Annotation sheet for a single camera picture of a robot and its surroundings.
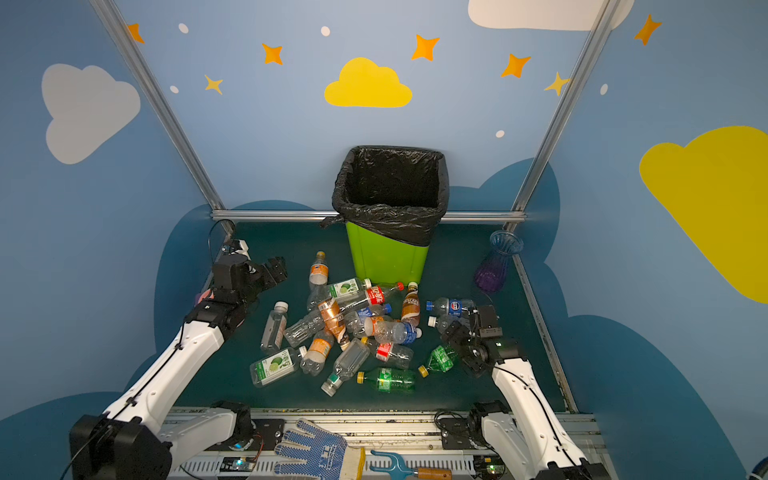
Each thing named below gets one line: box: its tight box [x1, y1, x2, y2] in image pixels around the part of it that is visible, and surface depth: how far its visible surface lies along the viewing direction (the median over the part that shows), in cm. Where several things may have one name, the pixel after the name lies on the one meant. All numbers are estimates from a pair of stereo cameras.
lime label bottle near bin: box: [329, 278, 372, 299], surface depth 100 cm
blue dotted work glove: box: [274, 418, 367, 480], surface depth 73 cm
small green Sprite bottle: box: [417, 345, 458, 378], surface depth 86 cm
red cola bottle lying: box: [366, 282, 405, 305], surface depth 98 cm
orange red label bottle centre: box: [364, 316, 404, 343], surface depth 90 cm
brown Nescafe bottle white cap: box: [401, 281, 420, 328], surface depth 95 cm
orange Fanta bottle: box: [309, 250, 329, 286], surface depth 104 cm
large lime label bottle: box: [249, 348, 300, 388], surface depth 84 cm
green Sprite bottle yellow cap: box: [356, 368, 417, 394], surface depth 80 cm
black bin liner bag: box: [320, 145, 450, 246], surface depth 88 cm
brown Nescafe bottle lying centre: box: [318, 298, 351, 351], surface depth 88 cm
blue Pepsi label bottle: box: [426, 298, 476, 317], surface depth 95 cm
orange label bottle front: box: [300, 329, 334, 377], surface depth 86 cm
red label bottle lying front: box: [374, 342, 414, 369], surface depth 86 cm
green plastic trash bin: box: [346, 221, 430, 288], surface depth 94 cm
